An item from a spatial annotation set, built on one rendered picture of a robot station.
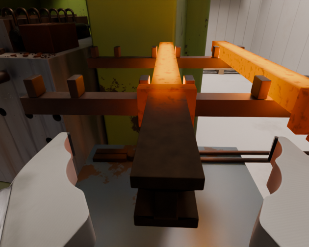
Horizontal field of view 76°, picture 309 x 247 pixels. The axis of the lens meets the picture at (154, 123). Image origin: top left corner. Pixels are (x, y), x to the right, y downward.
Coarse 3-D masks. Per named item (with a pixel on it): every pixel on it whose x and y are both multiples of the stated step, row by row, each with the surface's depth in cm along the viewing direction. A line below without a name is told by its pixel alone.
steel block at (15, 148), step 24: (24, 72) 48; (48, 72) 46; (72, 72) 54; (96, 72) 67; (0, 120) 57; (24, 120) 55; (48, 120) 53; (72, 120) 56; (96, 120) 70; (0, 144) 62; (24, 144) 60; (96, 144) 72; (0, 168) 69
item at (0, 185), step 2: (0, 182) 73; (2, 182) 73; (4, 182) 73; (6, 182) 72; (8, 182) 72; (0, 184) 74; (2, 184) 73; (4, 184) 73; (6, 184) 73; (8, 184) 72; (0, 186) 74; (2, 186) 74; (4, 186) 74; (6, 186) 73; (8, 186) 73; (0, 188) 75; (2, 188) 75
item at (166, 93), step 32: (160, 64) 25; (160, 96) 14; (192, 96) 15; (160, 128) 10; (192, 128) 10; (160, 160) 8; (192, 160) 8; (160, 192) 8; (192, 192) 10; (160, 224) 9; (192, 224) 9
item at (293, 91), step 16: (224, 48) 36; (240, 48) 35; (240, 64) 28; (256, 64) 24; (272, 64) 24; (272, 80) 20; (288, 80) 18; (304, 80) 18; (272, 96) 20; (288, 96) 18; (304, 96) 15; (304, 112) 15; (304, 128) 15
